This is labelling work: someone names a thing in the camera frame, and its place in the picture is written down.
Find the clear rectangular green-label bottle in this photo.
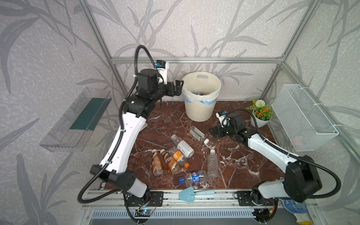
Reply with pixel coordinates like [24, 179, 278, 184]
[189, 125, 210, 145]

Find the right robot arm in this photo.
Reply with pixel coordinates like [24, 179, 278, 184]
[210, 109, 341, 205]

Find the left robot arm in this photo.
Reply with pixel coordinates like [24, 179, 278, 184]
[77, 45, 184, 204]

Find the white ribbed trash bin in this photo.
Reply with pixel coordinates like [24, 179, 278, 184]
[184, 100, 216, 122]

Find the translucent white bin liner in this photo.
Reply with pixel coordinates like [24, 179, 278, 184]
[182, 71, 222, 105]

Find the white ribbed flower pot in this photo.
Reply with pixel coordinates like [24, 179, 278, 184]
[250, 111, 270, 128]

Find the artificial green flower plant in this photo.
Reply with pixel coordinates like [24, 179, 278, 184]
[246, 99, 273, 121]

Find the clear bottle white yellow label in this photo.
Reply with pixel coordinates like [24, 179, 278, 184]
[171, 134, 194, 158]

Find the empty clear bottle white cap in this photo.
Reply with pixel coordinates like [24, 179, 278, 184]
[207, 149, 219, 178]

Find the clear bottle orange label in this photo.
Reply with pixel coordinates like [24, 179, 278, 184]
[168, 147, 190, 168]

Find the white knit glove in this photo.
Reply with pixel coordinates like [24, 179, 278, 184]
[140, 123, 148, 131]

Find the crushed clear bottle blue label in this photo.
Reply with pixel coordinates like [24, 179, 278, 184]
[179, 170, 207, 186]

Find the light blue garden trowel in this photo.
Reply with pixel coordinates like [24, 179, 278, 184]
[179, 187, 215, 203]

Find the brown bottle white cap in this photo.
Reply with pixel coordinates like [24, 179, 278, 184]
[151, 149, 164, 176]

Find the green circuit board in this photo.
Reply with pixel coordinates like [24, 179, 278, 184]
[135, 208, 155, 218]

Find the blue dotted work glove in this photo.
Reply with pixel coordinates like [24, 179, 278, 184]
[281, 199, 313, 225]

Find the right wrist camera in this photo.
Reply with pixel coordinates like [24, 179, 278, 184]
[215, 111, 227, 127]

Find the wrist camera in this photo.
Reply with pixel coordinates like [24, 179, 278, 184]
[156, 60, 169, 84]
[215, 111, 227, 127]

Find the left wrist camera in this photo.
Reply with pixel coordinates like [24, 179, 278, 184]
[156, 60, 169, 84]

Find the white wire mesh basket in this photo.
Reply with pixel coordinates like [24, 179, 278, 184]
[272, 84, 339, 152]

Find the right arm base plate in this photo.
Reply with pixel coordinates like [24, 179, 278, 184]
[233, 190, 277, 207]

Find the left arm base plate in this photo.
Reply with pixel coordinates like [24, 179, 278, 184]
[125, 190, 164, 207]

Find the clear wall shelf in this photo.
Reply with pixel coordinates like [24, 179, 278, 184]
[39, 88, 112, 152]

